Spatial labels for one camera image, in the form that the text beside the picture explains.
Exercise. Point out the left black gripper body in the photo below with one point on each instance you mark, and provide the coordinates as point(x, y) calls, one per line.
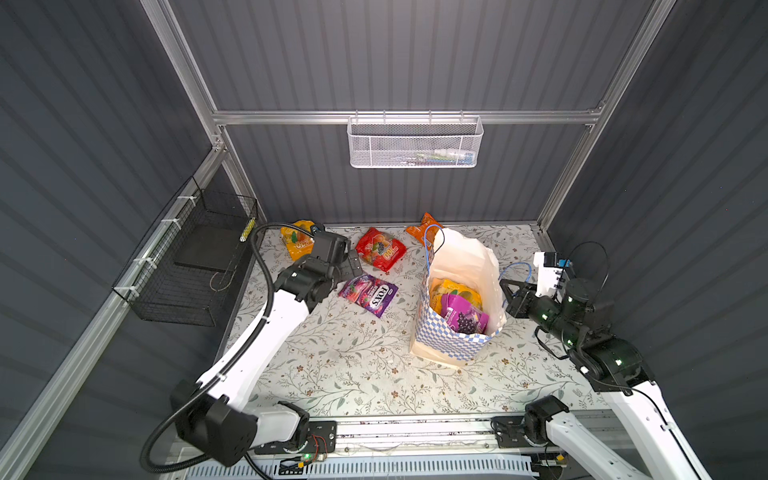
point(346, 271)

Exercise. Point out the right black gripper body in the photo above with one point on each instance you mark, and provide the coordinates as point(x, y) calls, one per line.
point(541, 311)

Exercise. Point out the purple grape snack bag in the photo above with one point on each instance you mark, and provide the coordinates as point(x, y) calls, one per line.
point(462, 317)

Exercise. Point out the yellow snack bag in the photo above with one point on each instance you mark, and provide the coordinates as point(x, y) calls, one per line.
point(297, 241)
point(441, 287)

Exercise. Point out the white checkered paper bag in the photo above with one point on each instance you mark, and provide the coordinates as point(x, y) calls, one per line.
point(467, 261)

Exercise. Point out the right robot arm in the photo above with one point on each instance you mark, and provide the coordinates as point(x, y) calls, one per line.
point(616, 370)

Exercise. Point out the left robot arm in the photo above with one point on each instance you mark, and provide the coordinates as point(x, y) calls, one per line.
point(210, 413)

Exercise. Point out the red candy bag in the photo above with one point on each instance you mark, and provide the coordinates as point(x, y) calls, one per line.
point(380, 250)

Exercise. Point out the purple Fox's candy bag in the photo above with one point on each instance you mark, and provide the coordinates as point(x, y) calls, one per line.
point(370, 293)

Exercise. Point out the yellow marker pen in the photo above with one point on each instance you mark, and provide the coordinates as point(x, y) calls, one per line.
point(247, 230)

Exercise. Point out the floral table mat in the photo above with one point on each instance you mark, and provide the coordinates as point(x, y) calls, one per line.
point(344, 360)

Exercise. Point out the small orange snack packet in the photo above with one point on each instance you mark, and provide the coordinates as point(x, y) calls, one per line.
point(423, 228)

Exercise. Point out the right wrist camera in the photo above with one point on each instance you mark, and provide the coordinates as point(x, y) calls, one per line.
point(551, 273)

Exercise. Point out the white wire wall basket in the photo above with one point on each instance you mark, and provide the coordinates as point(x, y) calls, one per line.
point(426, 142)

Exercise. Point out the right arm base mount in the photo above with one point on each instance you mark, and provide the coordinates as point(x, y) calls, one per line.
point(509, 431)

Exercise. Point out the black wire side basket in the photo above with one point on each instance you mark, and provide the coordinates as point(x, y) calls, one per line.
point(195, 262)

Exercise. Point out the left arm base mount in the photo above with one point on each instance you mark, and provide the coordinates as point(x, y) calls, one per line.
point(319, 437)

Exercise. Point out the white ventilated rail cover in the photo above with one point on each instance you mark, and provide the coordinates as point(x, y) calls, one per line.
point(472, 466)

